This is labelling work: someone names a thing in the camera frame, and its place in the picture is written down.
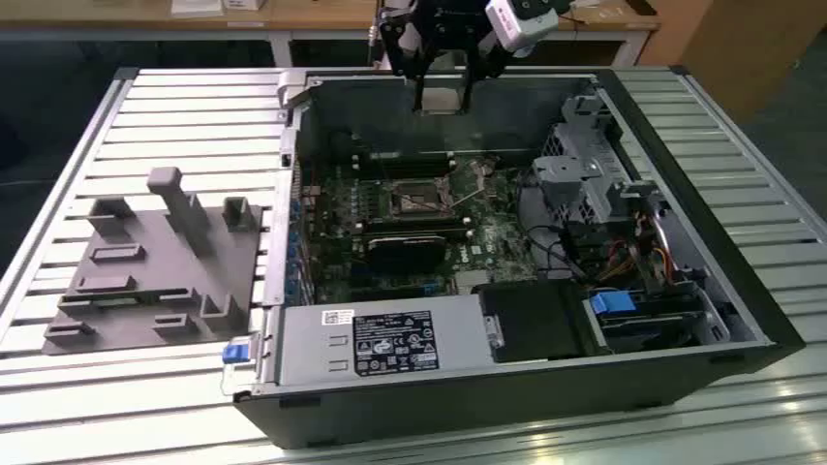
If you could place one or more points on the grey plastic parts rack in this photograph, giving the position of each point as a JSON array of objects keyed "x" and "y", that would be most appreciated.
[{"x": 148, "y": 290}]

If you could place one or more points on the small silver CPU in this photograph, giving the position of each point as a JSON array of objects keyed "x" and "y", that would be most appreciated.
[{"x": 445, "y": 102}]

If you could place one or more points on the silver bracket with screw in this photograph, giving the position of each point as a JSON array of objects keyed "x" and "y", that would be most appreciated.
[{"x": 568, "y": 169}]

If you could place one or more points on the silver metal drive cage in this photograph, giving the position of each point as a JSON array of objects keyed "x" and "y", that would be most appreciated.
[{"x": 582, "y": 194}]

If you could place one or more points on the wooden cabinet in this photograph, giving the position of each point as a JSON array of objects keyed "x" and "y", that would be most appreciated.
[{"x": 756, "y": 48}]

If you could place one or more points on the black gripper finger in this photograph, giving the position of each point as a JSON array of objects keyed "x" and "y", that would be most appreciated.
[
  {"x": 421, "y": 92},
  {"x": 467, "y": 92}
]

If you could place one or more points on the black open PC case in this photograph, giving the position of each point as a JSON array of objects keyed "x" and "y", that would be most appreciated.
[{"x": 452, "y": 416}]

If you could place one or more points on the blue case latch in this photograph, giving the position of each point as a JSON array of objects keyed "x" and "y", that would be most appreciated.
[{"x": 233, "y": 351}]

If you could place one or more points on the blue disk carrier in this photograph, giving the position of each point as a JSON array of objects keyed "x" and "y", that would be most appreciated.
[{"x": 610, "y": 304}]

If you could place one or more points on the silver power supply unit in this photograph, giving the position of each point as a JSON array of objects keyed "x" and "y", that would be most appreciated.
[{"x": 309, "y": 349}]

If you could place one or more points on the grey metal disk bay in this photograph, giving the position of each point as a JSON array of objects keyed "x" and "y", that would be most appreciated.
[{"x": 704, "y": 310}]

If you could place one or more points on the black graphics card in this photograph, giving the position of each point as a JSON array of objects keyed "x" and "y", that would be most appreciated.
[{"x": 403, "y": 254}]

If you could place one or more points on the black RAM slot bank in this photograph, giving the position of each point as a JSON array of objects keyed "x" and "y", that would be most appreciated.
[
  {"x": 407, "y": 162},
  {"x": 413, "y": 226}
]

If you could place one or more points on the CPU socket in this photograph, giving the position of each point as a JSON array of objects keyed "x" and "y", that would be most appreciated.
[{"x": 413, "y": 199}]

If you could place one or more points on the wooden desk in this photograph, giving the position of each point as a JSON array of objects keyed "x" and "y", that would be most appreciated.
[{"x": 193, "y": 21}]

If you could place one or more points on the silver chipset heat sink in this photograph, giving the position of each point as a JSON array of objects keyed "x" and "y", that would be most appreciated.
[{"x": 473, "y": 282}]

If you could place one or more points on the green motherboard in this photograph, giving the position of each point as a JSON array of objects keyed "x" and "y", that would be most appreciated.
[{"x": 497, "y": 232}]

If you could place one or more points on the white box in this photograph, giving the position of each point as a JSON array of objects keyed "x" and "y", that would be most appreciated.
[{"x": 193, "y": 7}]

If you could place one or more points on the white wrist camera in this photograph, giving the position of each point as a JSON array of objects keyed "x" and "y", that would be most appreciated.
[{"x": 516, "y": 21}]

